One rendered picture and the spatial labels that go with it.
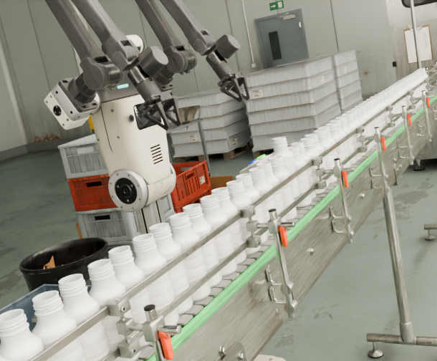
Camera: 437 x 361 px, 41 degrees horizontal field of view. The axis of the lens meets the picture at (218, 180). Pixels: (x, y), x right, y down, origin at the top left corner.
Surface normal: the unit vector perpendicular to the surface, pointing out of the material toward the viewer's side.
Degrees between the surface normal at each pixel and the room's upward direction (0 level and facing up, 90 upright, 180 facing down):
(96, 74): 91
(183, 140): 89
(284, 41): 90
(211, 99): 90
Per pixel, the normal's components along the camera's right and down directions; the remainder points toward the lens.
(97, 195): -0.37, 0.26
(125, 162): -0.43, 0.44
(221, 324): 0.86, -0.07
